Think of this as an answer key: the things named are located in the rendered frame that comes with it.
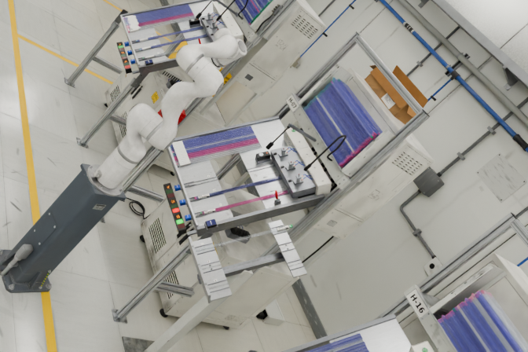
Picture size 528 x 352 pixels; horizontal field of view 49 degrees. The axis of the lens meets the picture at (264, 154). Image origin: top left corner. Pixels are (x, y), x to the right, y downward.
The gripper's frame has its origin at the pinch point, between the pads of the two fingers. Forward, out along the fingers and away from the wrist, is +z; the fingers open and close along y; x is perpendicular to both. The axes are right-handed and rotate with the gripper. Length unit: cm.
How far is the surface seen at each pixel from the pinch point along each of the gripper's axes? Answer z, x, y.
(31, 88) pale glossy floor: 169, -28, 63
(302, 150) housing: -12, -64, -44
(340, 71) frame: -39, -84, -4
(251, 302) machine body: 59, -77, -120
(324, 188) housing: -23, -57, -69
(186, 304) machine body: 73, -35, -110
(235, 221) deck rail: 13, -21, -75
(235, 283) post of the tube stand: 12, -7, -105
